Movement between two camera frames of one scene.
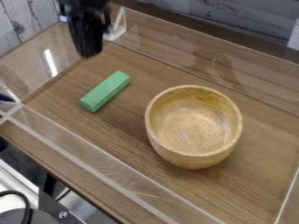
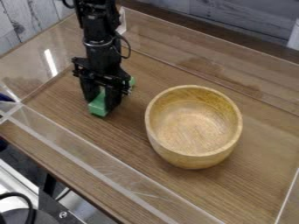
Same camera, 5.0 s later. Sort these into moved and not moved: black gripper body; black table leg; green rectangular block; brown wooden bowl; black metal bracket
Moved: green rectangular block; black gripper body
Not moved: black metal bracket; brown wooden bowl; black table leg
